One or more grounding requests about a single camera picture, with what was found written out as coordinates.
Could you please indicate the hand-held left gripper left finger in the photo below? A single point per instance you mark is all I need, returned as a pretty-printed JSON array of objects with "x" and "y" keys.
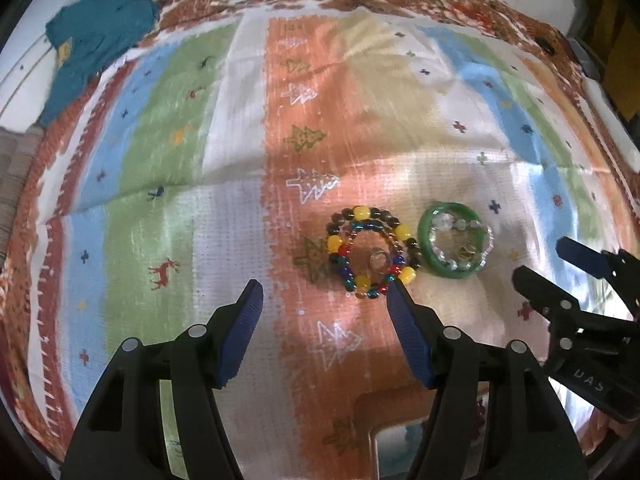
[{"x": 240, "y": 340}]

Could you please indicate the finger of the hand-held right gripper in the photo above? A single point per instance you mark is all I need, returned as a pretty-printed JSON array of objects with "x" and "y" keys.
[
  {"x": 580, "y": 255},
  {"x": 542, "y": 292}
]

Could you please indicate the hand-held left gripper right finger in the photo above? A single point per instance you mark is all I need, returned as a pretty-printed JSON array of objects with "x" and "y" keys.
[{"x": 407, "y": 330}]

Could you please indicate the green jade bangle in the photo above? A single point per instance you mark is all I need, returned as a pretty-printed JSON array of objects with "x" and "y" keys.
[{"x": 425, "y": 255}]

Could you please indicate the small gold charm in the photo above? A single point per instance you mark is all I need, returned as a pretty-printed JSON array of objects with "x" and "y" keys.
[{"x": 467, "y": 251}]

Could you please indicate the rectangular metal tin box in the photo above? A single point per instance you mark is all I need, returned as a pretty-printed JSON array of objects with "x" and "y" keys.
[{"x": 397, "y": 440}]

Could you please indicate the white plastic power strip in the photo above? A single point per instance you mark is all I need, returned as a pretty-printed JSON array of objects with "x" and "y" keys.
[{"x": 607, "y": 115}]

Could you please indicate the striped pastel printed cloth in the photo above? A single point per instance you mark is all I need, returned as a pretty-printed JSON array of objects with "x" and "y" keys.
[{"x": 240, "y": 160}]

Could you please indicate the small black round object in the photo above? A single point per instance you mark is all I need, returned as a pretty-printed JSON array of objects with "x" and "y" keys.
[{"x": 546, "y": 44}]

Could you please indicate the grey striped cushion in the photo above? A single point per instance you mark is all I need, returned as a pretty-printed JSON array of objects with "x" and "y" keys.
[{"x": 17, "y": 185}]

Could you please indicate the teal shirt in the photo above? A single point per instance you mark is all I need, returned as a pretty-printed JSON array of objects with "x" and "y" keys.
[{"x": 95, "y": 35}]

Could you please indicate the white bed headboard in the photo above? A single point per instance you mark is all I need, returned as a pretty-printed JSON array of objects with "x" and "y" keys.
[{"x": 25, "y": 75}]

